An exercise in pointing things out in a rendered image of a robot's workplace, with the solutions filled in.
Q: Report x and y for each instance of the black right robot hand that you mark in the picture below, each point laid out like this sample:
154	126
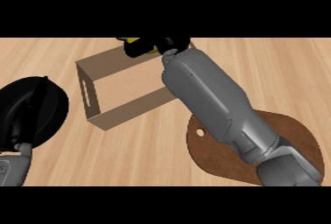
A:
171	43

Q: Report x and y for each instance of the open cardboard box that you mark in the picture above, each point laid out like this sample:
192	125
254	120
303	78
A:
124	84

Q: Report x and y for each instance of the yellow lemon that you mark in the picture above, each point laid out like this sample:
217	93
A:
148	47

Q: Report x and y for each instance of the brown wooden cutting board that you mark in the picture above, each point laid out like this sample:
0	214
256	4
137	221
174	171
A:
214	151

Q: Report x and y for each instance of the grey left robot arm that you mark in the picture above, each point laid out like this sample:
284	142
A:
12	169

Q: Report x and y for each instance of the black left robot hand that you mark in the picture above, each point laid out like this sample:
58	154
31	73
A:
40	110

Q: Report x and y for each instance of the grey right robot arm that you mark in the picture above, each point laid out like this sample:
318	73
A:
223	110

